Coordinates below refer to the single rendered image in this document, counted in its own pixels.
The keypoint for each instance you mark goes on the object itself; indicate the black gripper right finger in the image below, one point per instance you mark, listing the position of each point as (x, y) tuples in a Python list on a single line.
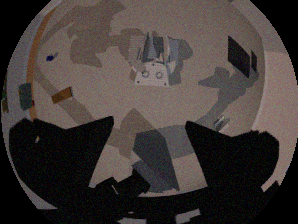
[(214, 150)]

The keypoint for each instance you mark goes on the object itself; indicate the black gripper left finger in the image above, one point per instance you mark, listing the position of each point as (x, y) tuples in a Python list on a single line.
[(79, 146)]

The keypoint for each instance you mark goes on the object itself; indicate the brown flat rectangular plate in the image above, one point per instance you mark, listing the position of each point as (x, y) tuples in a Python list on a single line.
[(63, 95)]

